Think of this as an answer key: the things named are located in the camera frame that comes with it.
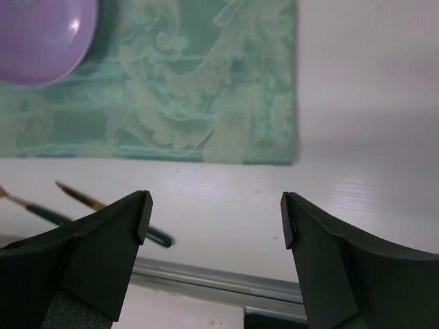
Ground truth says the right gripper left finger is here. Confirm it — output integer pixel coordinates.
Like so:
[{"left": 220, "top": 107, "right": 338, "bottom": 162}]
[{"left": 1, "top": 191, "right": 153, "bottom": 328}]

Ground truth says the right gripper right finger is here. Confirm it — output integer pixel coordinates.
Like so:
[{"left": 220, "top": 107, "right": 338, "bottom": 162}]
[{"left": 281, "top": 192, "right": 438, "bottom": 328}]

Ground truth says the lilac plastic plate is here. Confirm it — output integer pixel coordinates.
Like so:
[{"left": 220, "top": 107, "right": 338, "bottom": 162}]
[{"left": 1, "top": 0, "right": 99, "bottom": 87}]

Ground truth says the gold fork green handle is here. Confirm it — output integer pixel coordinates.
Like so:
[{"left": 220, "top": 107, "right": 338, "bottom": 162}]
[{"left": 1, "top": 187, "right": 73, "bottom": 226}]

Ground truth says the teal patterned cloth napkin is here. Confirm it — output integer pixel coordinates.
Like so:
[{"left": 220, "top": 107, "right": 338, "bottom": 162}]
[{"left": 1, "top": 1, "right": 298, "bottom": 165}]

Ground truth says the gold knife green handle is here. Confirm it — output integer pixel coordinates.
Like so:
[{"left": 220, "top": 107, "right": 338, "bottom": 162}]
[{"left": 55, "top": 181, "right": 174, "bottom": 248}]

